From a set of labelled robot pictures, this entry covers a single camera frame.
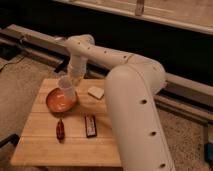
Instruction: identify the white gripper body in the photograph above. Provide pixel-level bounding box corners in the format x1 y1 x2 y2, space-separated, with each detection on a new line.
67 55 87 87

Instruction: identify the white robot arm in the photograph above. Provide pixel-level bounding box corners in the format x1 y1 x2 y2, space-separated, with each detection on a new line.
65 35 176 171

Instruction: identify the orange ceramic bowl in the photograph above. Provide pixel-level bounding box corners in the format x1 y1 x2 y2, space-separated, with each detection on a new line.
46 88 78 113

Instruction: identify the white sponge block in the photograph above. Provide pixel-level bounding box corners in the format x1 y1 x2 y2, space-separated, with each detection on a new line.
88 86 104 99

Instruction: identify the dark chocolate bar box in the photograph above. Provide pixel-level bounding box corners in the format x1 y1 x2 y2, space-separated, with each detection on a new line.
85 115 97 138

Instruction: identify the light wooden table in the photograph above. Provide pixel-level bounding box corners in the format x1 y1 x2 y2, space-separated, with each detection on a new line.
11 79 121 167

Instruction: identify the black table leg foot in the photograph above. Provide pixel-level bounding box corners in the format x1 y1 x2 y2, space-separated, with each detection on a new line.
0 134 20 148

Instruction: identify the blue object at right edge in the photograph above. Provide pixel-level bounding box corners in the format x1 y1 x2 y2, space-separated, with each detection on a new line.
204 143 213 163

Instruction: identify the black cable on floor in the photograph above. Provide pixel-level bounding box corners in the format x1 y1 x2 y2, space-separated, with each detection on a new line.
0 54 26 73

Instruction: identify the grey metal floor rail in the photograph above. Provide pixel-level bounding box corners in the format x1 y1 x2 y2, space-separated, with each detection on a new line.
0 25 213 123

